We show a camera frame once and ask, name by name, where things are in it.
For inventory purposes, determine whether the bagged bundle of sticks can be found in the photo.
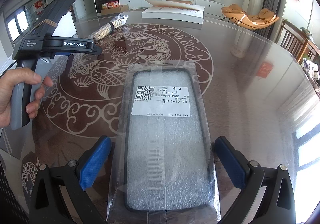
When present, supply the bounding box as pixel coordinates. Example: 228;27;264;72
87;15;129;41

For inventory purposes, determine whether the packaged phone case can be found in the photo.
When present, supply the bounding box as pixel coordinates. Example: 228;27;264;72
106;60;221;223

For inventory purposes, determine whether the person's left hand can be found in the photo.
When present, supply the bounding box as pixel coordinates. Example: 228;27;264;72
1;68;53;130

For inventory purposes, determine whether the large white storage box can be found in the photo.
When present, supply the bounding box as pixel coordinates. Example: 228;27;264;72
52;11;77;37

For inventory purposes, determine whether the cardboard box on floor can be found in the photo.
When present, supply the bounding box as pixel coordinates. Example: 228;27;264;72
100;4;129;16

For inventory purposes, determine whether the white box lid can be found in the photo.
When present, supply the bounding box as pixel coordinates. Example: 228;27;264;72
141;0;205;24

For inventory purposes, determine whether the white tv cabinet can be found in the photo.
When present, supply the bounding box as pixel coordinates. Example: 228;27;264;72
118;0;226;13

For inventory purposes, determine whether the wooden dining chair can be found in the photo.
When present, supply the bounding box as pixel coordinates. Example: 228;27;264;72
277;19;319;64

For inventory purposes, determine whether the orange lounge chair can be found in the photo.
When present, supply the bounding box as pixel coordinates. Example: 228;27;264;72
221;4;279;30

